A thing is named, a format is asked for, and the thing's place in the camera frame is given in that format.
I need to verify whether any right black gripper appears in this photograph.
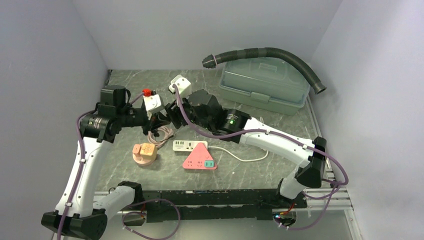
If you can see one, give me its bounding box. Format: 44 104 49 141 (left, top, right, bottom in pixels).
164 92 214 132

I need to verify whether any salmon cube plug adapter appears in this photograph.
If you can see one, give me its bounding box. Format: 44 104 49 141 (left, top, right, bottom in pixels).
132 144 141 158

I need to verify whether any tan cube socket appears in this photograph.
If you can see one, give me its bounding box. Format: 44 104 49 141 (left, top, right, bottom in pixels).
140 143 158 161

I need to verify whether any white power strip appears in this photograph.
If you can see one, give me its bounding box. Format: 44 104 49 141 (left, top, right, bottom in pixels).
172 140 208 152

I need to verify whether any round pink power socket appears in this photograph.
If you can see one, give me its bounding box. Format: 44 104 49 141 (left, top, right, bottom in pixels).
132 145 158 167

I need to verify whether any pink triangular power strip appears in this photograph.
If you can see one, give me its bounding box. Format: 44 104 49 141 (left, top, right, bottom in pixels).
182 144 218 170

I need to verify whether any teal cube adapter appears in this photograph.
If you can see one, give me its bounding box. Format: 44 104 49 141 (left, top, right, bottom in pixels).
204 160 216 169

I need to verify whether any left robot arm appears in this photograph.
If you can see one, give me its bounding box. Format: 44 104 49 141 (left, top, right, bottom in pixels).
41 85 168 240

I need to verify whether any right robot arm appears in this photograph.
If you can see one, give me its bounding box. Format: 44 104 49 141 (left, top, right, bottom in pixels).
165 84 328 208

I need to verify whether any green plastic storage box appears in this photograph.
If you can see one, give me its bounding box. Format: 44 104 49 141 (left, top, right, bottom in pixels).
219 57 310 116

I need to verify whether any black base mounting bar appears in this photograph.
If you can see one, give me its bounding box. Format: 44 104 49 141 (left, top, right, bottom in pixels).
124 188 307 223

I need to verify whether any pink coiled socket cable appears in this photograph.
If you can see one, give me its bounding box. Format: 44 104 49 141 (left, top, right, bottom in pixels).
147 125 175 149

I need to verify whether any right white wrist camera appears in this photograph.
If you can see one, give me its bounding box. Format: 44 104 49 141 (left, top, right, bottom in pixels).
168 74 193 98

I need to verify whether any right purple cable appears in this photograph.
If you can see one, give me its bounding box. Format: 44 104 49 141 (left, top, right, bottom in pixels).
172 83 349 232

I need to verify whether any purple cable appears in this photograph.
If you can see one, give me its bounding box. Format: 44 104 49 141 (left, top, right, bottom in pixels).
56 92 181 240
172 83 349 232

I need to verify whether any black corrugated hose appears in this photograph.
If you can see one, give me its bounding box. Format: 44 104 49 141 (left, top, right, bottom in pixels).
202 46 328 96

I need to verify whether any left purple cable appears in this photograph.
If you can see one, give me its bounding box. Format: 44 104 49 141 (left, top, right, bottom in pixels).
56 92 181 240

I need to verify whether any aluminium frame rail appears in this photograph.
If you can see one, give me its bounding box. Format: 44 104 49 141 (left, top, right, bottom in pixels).
88 184 348 217

